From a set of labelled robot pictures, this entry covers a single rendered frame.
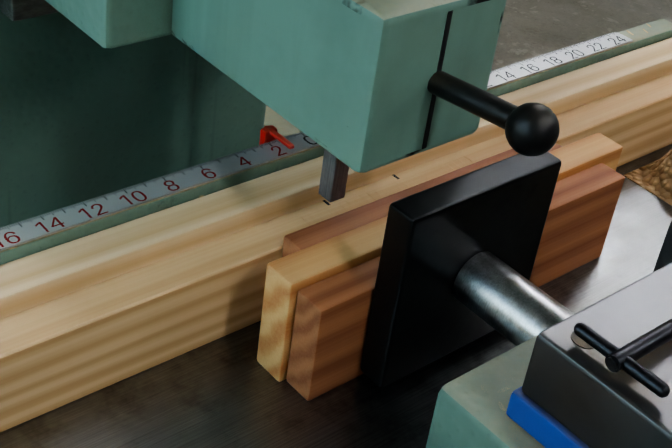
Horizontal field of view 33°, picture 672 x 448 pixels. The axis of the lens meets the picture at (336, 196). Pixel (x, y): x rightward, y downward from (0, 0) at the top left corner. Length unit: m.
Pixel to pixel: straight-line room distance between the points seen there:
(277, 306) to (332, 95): 0.09
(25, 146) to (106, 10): 0.16
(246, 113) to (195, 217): 0.24
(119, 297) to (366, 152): 0.12
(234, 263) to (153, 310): 0.04
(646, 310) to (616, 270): 0.19
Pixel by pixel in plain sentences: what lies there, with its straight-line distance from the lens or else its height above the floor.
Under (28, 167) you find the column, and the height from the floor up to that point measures 0.88.
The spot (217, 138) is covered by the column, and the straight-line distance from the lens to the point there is 0.73.
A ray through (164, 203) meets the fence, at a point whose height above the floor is 0.95.
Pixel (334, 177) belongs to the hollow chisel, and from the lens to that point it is 0.52.
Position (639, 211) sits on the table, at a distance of 0.67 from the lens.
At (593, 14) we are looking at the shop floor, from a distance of 3.23.
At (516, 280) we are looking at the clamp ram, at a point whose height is 0.96.
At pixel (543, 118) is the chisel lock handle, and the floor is 1.05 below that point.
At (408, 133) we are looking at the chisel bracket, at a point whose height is 1.01.
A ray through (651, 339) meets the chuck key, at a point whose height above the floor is 1.01.
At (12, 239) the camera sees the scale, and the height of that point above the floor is 0.96.
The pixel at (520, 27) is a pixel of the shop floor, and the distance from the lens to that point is 3.06.
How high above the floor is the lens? 1.25
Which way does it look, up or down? 34 degrees down
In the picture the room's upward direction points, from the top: 8 degrees clockwise
